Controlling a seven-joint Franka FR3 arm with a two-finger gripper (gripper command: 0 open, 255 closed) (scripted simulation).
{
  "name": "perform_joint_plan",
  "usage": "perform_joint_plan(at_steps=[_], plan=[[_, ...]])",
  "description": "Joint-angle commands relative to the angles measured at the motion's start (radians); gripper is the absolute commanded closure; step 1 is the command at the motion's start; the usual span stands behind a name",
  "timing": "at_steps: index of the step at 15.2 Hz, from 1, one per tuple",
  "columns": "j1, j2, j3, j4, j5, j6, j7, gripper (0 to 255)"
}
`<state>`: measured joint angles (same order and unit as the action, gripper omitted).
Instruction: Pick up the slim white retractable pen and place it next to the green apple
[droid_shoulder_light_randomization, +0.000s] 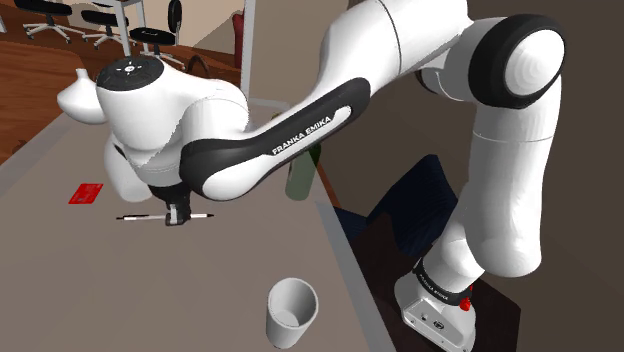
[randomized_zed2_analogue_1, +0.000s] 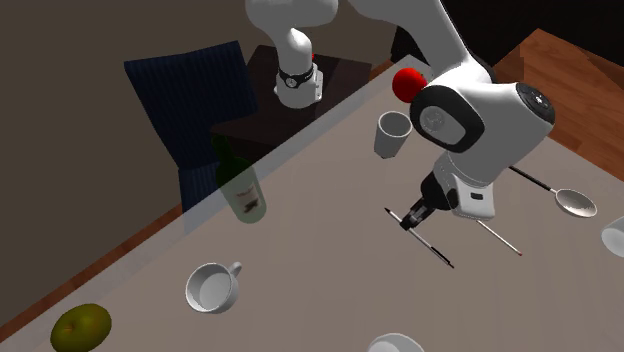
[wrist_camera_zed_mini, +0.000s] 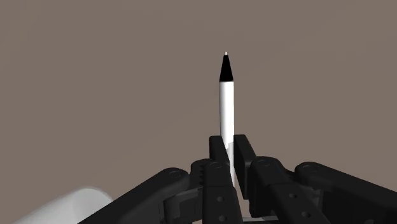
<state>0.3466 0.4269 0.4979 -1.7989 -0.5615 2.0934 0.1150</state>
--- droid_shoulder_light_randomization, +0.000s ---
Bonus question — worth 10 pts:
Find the black and white pen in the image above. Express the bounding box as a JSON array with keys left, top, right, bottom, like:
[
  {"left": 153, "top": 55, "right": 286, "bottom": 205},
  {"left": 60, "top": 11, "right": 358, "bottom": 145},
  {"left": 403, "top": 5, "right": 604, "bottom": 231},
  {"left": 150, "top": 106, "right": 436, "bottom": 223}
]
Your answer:
[{"left": 115, "top": 212, "right": 215, "bottom": 222}]

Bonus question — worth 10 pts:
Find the red card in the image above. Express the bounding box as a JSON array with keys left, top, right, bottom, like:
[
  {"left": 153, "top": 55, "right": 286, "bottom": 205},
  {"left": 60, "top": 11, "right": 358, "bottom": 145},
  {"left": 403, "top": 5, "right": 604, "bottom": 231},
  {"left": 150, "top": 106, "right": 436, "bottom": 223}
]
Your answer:
[{"left": 68, "top": 183, "right": 105, "bottom": 206}]

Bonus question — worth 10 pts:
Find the green glass bottle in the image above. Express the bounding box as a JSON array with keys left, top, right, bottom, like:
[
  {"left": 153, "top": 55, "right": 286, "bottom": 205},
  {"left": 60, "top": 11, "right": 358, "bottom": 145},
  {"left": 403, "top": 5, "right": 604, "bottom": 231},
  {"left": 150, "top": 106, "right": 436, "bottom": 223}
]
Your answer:
[{"left": 284, "top": 143, "right": 323, "bottom": 203}]

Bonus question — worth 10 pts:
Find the white vase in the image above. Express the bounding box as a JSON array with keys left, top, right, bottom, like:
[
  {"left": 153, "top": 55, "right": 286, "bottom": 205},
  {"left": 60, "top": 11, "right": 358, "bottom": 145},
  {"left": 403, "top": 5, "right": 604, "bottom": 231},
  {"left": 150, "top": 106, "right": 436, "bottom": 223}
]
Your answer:
[{"left": 56, "top": 68, "right": 109, "bottom": 126}]

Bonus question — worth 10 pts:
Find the white cup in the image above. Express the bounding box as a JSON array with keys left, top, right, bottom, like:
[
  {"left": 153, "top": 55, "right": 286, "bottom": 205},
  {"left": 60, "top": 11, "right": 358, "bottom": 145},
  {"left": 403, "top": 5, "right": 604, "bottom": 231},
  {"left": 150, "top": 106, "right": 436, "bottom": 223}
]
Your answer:
[{"left": 265, "top": 277, "right": 320, "bottom": 350}]

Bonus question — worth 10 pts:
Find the black office chair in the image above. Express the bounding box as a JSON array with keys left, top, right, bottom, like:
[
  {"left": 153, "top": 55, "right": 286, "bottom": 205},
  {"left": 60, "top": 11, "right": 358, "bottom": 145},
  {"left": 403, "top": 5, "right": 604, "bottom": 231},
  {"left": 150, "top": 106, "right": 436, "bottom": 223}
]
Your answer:
[
  {"left": 13, "top": 0, "right": 87, "bottom": 44},
  {"left": 79, "top": 9, "right": 132, "bottom": 50},
  {"left": 128, "top": 0, "right": 187, "bottom": 68}
]

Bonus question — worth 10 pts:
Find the red chair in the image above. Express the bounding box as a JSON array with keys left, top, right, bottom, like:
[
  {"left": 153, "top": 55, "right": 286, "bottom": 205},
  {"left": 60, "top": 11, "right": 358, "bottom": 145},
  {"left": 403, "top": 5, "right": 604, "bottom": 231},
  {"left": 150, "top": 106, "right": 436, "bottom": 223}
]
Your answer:
[{"left": 231, "top": 11, "right": 245, "bottom": 70}]

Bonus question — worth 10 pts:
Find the white desk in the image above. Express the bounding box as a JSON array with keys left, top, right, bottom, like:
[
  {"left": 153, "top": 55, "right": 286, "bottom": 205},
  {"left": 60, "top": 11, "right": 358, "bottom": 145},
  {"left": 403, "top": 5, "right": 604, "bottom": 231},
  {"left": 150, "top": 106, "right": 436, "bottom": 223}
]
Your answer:
[{"left": 92, "top": 0, "right": 148, "bottom": 58}]

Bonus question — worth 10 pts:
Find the dark blue armchair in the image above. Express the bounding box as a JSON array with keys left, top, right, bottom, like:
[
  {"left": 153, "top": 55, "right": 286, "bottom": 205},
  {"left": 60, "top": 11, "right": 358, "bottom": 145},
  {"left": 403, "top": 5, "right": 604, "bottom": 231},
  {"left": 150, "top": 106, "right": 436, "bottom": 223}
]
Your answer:
[{"left": 334, "top": 154, "right": 460, "bottom": 260}]

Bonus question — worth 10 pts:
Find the dark robot stand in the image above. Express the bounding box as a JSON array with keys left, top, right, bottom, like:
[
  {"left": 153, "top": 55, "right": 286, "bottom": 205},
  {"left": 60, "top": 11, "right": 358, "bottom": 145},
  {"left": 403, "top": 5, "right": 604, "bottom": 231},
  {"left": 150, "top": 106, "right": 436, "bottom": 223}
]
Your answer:
[{"left": 348, "top": 212, "right": 522, "bottom": 352}]

